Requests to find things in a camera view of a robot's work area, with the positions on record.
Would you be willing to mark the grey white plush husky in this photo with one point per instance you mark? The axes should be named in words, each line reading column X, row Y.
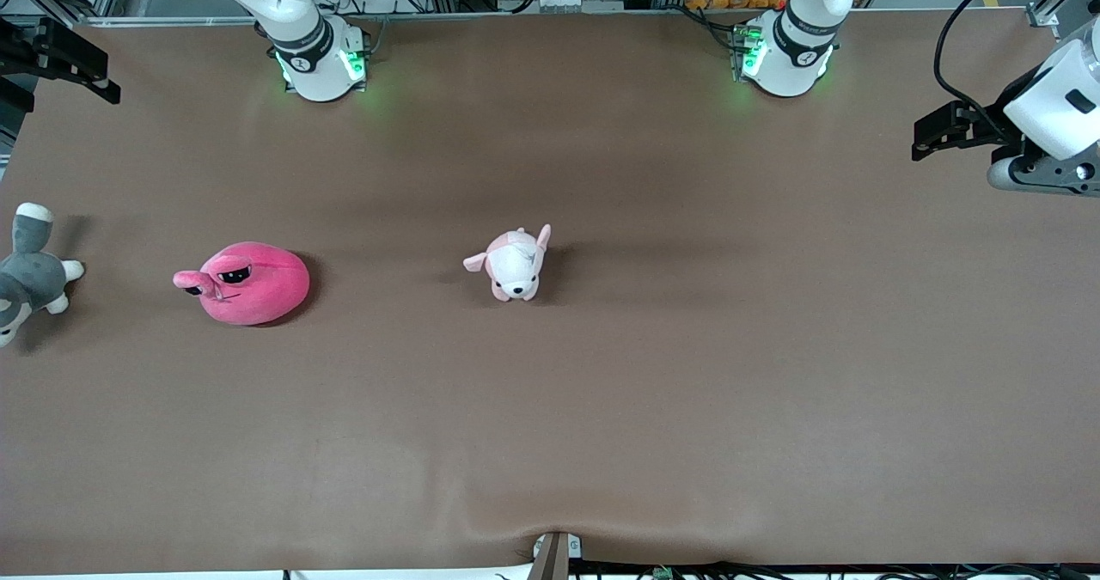
column 30, row 279

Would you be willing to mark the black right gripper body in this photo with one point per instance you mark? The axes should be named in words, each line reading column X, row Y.
column 34, row 54

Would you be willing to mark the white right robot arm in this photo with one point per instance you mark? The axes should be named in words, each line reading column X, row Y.
column 314, row 64

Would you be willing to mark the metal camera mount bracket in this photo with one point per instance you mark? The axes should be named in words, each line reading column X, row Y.
column 552, row 558

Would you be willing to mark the pale pink white plush dog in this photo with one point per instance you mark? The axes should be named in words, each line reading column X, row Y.
column 514, row 266

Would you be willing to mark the white terminal block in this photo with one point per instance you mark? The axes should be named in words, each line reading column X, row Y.
column 562, row 1

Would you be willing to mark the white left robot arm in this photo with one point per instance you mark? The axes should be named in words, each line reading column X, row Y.
column 791, row 60

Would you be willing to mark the hot pink round plush toy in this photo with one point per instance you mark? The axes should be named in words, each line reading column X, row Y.
column 258, row 292

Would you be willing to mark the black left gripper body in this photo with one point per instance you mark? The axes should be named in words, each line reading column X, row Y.
column 994, row 128

